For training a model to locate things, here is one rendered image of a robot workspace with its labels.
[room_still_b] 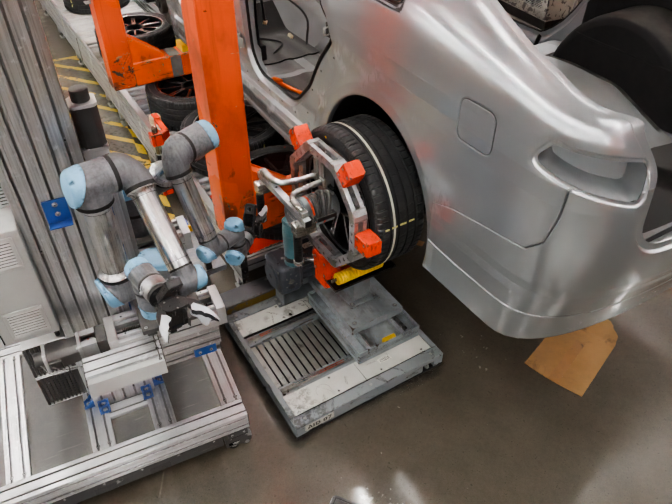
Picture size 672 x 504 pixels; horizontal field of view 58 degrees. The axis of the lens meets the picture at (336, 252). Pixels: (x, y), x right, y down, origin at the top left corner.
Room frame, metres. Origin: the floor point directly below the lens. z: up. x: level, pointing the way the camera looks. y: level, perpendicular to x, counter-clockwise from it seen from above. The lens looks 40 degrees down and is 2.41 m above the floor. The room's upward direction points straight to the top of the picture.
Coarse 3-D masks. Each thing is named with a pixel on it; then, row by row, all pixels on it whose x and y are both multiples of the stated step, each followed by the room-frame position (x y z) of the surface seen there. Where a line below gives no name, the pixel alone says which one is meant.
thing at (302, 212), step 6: (324, 168) 2.10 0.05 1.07; (324, 174) 2.10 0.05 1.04; (318, 180) 2.09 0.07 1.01; (324, 180) 2.09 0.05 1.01; (306, 186) 2.05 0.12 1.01; (312, 186) 2.07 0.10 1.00; (324, 186) 2.09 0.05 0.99; (294, 192) 2.01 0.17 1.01; (300, 192) 2.03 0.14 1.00; (294, 198) 1.97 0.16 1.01; (294, 204) 1.93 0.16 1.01; (300, 210) 1.89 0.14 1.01; (306, 210) 1.90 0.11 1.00; (300, 216) 1.89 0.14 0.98; (306, 216) 1.89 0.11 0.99
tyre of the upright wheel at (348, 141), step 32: (320, 128) 2.30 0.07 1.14; (384, 128) 2.23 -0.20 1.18; (352, 160) 2.07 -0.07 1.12; (384, 160) 2.07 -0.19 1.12; (384, 192) 1.98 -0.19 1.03; (416, 192) 2.03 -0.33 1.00; (320, 224) 2.31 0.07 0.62; (384, 224) 1.92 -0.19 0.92; (416, 224) 1.99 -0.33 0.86; (384, 256) 1.94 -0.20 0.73
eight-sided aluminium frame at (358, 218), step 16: (304, 144) 2.23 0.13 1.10; (320, 144) 2.21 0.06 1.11; (304, 160) 2.36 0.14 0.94; (320, 160) 2.13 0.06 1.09; (336, 160) 2.07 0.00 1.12; (336, 176) 2.02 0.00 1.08; (304, 192) 2.35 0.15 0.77; (352, 192) 2.00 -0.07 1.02; (352, 208) 1.93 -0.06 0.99; (352, 224) 1.92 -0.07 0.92; (320, 240) 2.22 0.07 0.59; (352, 240) 1.91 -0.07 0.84; (336, 256) 2.07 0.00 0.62; (352, 256) 1.91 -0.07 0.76
